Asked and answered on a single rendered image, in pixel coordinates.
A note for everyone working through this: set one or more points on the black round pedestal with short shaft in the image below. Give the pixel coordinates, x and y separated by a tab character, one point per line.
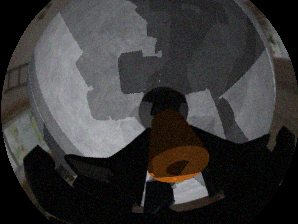
158	100

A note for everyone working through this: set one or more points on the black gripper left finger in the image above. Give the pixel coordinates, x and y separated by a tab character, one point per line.
125	170

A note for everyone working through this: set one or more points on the orange tapered knob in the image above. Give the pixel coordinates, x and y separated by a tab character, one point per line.
175	152

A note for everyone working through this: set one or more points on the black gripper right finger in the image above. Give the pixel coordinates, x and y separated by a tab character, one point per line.
226	158

